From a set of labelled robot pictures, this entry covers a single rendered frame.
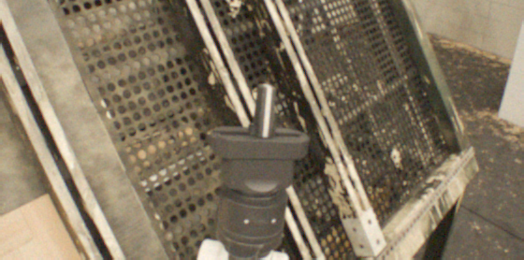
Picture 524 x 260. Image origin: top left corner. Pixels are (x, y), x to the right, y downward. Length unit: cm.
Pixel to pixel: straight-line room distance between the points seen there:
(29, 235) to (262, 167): 49
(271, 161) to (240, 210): 7
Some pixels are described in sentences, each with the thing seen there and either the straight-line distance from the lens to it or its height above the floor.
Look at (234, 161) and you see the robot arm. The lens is 54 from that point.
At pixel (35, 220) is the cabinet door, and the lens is 90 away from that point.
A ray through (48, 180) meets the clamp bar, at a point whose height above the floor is 141.
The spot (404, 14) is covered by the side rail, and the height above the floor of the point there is 139.
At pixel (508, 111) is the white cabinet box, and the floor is 8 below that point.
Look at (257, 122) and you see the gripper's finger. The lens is 55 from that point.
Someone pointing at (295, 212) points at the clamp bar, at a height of 113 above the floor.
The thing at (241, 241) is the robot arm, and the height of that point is 147.
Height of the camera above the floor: 188
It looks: 29 degrees down
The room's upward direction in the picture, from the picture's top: straight up
